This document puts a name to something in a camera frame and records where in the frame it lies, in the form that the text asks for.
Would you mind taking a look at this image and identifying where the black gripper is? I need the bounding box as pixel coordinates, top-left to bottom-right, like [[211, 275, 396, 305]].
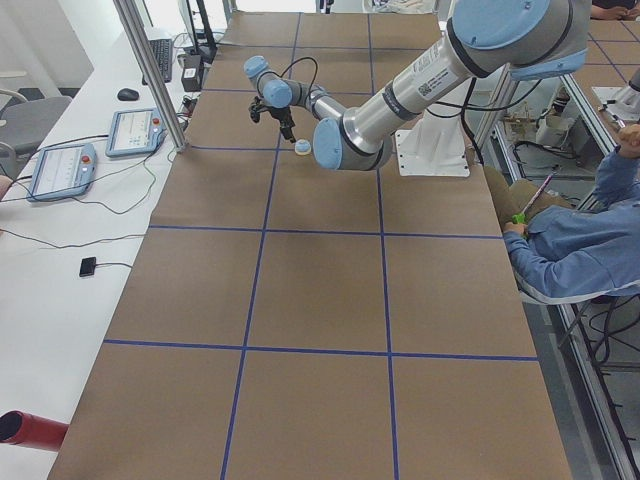
[[249, 96, 296, 143]]

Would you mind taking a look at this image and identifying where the light blue call bell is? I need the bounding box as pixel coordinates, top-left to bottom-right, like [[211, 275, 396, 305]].
[[294, 139, 312, 156]]

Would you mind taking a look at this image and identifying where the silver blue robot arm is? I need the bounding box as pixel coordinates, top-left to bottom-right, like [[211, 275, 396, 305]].
[[244, 0, 591, 171]]

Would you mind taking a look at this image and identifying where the black power adapter box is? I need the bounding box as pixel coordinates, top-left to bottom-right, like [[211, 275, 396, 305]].
[[181, 55, 203, 92]]

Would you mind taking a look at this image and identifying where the black keyboard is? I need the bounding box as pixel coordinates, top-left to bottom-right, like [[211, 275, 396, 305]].
[[148, 38, 173, 83]]

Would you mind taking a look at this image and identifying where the far teach pendant tablet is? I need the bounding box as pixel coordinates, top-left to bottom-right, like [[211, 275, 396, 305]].
[[105, 108, 166, 158]]

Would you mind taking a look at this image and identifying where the teach pendant tablet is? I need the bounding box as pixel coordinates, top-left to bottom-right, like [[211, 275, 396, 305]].
[[105, 108, 166, 158], [26, 143, 97, 202]]

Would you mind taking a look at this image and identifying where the black computer mouse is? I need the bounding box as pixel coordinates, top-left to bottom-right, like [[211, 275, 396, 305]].
[[117, 88, 140, 102]]

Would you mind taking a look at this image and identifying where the near teach pendant tablet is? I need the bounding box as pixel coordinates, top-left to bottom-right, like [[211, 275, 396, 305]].
[[26, 143, 97, 202]]

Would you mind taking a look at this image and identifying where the small black puck device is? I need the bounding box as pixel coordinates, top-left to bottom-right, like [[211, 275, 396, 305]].
[[79, 256, 97, 278]]

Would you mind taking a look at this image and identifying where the grey office chair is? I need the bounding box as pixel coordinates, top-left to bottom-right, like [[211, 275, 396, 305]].
[[1, 89, 72, 160]]

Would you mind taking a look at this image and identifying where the seated person in blue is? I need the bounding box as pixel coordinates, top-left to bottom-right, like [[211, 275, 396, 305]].
[[484, 124, 639, 304]]

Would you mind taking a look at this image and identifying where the red cylinder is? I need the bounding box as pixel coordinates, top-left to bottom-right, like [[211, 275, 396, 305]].
[[1, 410, 69, 452]]

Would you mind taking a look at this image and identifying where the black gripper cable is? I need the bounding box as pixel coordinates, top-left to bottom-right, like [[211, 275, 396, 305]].
[[279, 55, 321, 101]]

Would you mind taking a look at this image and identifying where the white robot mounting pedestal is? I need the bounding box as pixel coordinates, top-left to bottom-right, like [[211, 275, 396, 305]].
[[394, 112, 470, 178]]

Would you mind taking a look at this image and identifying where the aluminium frame post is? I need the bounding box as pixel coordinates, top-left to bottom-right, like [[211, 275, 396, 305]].
[[113, 0, 187, 152]]

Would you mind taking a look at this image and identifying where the green handled reacher grabber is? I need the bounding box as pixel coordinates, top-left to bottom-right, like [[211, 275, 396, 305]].
[[511, 170, 557, 225]]

